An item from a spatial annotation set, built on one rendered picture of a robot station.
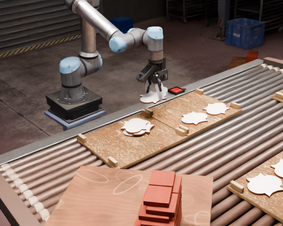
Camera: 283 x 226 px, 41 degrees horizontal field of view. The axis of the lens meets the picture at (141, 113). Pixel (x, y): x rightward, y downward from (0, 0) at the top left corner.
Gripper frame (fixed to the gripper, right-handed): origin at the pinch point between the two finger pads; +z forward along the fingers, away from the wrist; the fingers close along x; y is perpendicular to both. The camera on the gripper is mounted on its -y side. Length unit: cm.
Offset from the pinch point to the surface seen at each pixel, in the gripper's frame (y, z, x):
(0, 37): 68, 74, 471
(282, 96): 68, 10, -32
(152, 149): -19.8, 12.2, -23.5
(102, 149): -37.2, 12.5, -8.6
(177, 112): 13.2, 12.0, -4.0
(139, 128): -14.9, 9.7, -7.5
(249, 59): 281, 81, 150
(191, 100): 30.1, 11.8, 2.2
